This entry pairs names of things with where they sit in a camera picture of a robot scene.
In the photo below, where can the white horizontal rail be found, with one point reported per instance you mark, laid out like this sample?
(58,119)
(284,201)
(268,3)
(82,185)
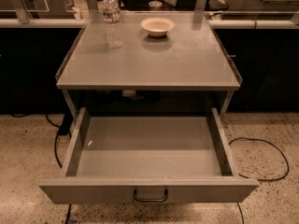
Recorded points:
(215,24)

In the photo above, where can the grey top drawer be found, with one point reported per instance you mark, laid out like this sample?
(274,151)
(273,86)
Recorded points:
(148,160)

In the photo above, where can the plastic cup with straw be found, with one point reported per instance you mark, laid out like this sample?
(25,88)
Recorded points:
(155,5)

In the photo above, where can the clear plastic water bottle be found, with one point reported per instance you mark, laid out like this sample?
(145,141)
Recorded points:
(112,20)

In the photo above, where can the grey left support post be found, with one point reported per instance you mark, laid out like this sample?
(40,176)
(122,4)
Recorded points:
(20,12)

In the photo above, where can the white paper bowl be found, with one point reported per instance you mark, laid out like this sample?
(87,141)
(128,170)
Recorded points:
(157,27)

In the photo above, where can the grey metal cabinet table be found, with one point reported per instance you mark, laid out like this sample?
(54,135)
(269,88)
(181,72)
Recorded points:
(187,58)

